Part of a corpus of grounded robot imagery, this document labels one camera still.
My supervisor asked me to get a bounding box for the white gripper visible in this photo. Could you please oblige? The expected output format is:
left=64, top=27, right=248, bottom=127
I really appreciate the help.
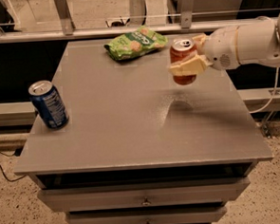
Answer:
left=169, top=27, right=239, bottom=76

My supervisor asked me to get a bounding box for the red coke can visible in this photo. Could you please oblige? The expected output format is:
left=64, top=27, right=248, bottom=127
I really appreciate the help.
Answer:
left=170, top=38, right=196, bottom=85

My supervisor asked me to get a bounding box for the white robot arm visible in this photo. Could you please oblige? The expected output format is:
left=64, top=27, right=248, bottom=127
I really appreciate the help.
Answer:
left=169, top=12, right=280, bottom=77

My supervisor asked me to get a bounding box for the green rice chip bag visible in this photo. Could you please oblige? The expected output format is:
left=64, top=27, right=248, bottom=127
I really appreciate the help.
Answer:
left=103, top=26, right=168, bottom=61

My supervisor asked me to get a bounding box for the blue soda can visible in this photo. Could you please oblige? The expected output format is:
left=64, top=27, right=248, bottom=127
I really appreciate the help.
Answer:
left=28, top=80, right=69, bottom=129

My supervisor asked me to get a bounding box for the grey drawer cabinet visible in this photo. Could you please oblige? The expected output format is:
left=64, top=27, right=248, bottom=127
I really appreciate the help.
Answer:
left=15, top=40, right=272, bottom=224

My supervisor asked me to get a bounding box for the upper drawer knob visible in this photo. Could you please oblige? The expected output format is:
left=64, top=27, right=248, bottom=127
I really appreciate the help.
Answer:
left=141, top=197, right=151, bottom=207

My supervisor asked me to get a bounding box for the upper grey drawer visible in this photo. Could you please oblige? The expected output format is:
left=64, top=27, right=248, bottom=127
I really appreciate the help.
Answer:
left=38, top=177, right=250, bottom=213

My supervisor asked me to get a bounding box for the grey drawer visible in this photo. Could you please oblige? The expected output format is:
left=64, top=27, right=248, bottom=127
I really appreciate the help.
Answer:
left=66, top=206, right=227, bottom=224
left=38, top=177, right=250, bottom=213

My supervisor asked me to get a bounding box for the lower grey drawer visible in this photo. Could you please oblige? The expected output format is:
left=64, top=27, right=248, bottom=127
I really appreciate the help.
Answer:
left=66, top=206, right=227, bottom=224

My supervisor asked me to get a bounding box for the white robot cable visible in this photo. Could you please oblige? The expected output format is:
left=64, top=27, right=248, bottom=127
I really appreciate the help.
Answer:
left=246, top=66, right=280, bottom=115

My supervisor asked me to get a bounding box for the metal railing frame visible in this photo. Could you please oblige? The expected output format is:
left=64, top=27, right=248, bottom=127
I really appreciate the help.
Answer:
left=0, top=0, right=280, bottom=44

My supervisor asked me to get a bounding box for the black floor cable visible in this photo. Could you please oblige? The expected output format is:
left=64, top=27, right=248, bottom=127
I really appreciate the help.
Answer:
left=0, top=130, right=28, bottom=183

